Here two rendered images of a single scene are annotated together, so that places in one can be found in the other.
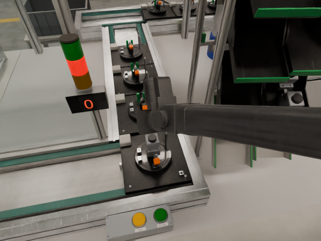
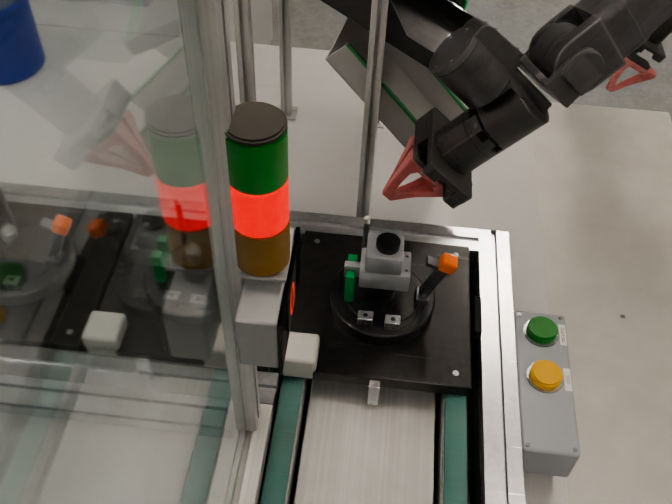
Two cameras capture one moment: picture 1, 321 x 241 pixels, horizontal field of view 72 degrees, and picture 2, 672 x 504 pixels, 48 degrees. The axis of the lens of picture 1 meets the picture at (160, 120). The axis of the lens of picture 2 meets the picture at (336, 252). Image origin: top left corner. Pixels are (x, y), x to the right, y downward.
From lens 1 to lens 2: 75 cm
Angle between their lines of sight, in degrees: 48
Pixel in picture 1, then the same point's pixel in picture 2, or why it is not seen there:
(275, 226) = (559, 188)
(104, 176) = (376, 455)
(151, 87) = (486, 55)
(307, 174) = not seen: hidden behind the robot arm
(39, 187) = not seen: outside the picture
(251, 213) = (527, 209)
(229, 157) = not seen: hidden behind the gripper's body
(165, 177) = (450, 293)
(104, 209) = (499, 451)
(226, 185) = (458, 222)
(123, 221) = (543, 409)
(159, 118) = (591, 65)
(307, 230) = (572, 152)
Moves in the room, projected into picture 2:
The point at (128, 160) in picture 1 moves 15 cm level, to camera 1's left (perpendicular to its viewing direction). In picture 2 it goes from (371, 361) to (336, 466)
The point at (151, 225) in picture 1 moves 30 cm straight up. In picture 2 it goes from (562, 355) to (637, 188)
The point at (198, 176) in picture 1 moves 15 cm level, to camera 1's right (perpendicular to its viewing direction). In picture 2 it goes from (459, 236) to (477, 172)
